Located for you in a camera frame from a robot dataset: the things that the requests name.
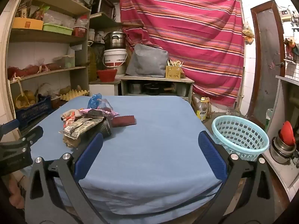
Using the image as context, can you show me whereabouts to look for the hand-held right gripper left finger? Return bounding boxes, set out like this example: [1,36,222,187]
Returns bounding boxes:
[24,133,109,224]

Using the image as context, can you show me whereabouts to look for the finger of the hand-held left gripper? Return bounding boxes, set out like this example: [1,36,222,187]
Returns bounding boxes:
[0,119,20,137]
[0,126,44,155]

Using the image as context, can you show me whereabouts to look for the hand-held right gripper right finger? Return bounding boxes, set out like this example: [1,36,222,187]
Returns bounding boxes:
[194,131,276,224]

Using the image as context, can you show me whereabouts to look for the brown paper wrapper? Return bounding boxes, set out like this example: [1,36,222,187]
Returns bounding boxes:
[62,135,81,148]

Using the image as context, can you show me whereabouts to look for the light blue plastic basket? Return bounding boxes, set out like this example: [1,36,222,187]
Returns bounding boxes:
[211,115,270,161]

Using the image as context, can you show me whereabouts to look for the black ribbed paper cup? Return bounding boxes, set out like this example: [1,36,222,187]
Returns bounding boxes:
[93,119,112,137]

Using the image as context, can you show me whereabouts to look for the red snack wrapper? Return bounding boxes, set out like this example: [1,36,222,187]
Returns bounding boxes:
[60,110,82,129]

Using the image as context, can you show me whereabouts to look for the dark purple snack packet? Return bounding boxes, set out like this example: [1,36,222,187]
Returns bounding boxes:
[79,108,106,119]

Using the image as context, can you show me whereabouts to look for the blue plastic bag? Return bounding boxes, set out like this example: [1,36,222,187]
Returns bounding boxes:
[87,93,103,109]

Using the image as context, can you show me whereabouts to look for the pink clear plastic bag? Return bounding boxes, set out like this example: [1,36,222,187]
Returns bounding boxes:
[99,98,119,117]

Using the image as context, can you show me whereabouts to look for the person's left hand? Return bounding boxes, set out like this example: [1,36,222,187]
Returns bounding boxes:
[9,176,26,209]

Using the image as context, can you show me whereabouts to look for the blue plastic crate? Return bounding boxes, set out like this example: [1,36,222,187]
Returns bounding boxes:
[15,96,53,129]

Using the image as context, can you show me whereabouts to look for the yellow woven basket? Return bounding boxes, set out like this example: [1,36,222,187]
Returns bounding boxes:
[15,90,36,109]

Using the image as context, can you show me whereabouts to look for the cooking oil bottle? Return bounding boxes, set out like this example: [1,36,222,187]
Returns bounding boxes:
[196,97,209,122]

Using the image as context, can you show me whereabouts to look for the yellow egg tray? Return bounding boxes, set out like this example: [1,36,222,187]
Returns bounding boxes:
[59,90,90,101]

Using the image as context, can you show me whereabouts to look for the blue tablecloth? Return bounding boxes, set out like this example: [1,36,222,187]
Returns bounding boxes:
[23,96,225,224]

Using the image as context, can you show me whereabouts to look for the white green plastic bag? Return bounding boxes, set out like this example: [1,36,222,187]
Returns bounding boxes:
[265,108,274,131]

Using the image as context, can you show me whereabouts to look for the stack of steel pots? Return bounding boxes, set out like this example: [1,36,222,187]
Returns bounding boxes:
[270,131,299,164]

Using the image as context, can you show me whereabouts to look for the white side cabinet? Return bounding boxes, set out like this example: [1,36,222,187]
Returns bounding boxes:
[89,80,121,97]

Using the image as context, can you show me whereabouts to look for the red plastic lid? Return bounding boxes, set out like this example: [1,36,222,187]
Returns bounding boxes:
[280,121,296,145]

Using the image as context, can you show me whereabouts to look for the red plastic basket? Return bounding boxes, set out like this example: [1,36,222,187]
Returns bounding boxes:
[96,69,118,83]

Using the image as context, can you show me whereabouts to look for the black pan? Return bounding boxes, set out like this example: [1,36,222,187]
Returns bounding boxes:
[143,83,161,96]

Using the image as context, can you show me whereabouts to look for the yellow wooden utensil box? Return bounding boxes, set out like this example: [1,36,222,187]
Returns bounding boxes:
[165,59,184,78]

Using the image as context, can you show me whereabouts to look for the wooden shelf unit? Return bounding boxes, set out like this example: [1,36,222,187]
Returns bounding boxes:
[0,0,122,131]

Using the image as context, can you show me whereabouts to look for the low wooden cabinet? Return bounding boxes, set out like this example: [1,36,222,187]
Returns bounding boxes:
[120,75,195,103]

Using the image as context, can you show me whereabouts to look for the white plastic bucket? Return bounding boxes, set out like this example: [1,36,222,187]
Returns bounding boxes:
[103,49,128,75]

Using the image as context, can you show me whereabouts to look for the yellow cardboard box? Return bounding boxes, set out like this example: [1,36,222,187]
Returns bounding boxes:
[12,17,44,30]

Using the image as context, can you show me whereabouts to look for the green plastic tray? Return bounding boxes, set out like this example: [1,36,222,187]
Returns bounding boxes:
[43,23,73,35]

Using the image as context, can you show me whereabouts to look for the brown framed door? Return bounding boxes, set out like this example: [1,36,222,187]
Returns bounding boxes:
[246,0,286,130]

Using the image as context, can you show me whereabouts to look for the grey cushion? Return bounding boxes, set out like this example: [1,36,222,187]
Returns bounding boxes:
[126,43,169,78]

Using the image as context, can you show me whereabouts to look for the small red mesh basket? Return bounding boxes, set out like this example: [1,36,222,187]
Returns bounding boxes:
[73,26,87,37]

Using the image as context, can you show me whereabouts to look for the red striped cloth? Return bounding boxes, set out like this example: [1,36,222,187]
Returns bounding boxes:
[120,0,246,108]

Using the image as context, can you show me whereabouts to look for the large steel pot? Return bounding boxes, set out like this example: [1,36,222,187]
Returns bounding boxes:
[104,31,129,50]

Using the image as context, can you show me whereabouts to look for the hanging orange plastic bag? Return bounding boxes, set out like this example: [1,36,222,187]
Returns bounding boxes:
[243,22,255,45]

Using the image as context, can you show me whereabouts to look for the black oven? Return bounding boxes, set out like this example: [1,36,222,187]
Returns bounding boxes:
[99,0,116,20]

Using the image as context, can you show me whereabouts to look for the wire wall rack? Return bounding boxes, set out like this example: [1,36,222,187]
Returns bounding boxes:
[284,37,299,63]

